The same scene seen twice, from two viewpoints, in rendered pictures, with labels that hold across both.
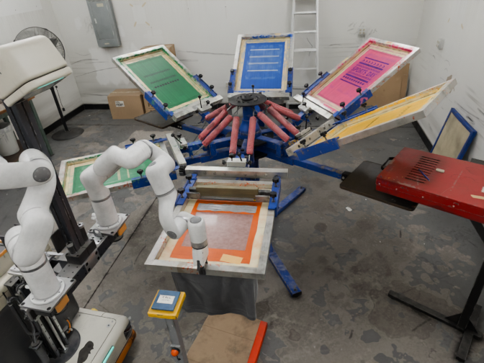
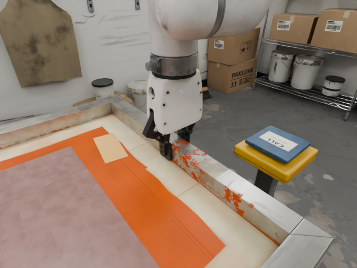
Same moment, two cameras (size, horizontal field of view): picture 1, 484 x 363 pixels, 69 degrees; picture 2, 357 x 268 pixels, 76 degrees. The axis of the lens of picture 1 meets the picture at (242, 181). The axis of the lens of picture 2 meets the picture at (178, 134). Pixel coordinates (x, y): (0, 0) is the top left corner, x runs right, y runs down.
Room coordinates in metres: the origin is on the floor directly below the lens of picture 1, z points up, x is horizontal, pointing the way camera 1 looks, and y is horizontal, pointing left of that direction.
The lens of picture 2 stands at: (1.49, 0.45, 1.25)
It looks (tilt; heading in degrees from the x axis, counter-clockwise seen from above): 32 degrees down; 218
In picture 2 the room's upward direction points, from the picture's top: straight up
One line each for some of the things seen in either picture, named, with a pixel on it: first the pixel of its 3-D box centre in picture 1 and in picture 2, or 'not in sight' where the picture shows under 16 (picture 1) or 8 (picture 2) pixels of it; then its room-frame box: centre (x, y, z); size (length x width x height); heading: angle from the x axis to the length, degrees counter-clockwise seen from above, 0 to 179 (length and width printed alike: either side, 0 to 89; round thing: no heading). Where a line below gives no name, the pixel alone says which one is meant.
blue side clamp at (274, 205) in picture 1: (274, 196); not in sight; (1.73, -0.19, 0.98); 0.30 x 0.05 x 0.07; 168
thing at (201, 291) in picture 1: (213, 289); not in sight; (1.27, 0.19, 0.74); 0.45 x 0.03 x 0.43; 78
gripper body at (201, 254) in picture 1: (200, 251); (174, 95); (1.19, 0.21, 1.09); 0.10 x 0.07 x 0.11; 168
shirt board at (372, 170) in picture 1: (323, 168); not in sight; (2.14, -0.59, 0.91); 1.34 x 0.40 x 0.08; 48
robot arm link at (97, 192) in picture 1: (96, 181); not in sight; (1.40, 0.67, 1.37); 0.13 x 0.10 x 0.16; 156
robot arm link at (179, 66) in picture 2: (199, 239); (170, 61); (1.20, 0.21, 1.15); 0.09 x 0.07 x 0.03; 168
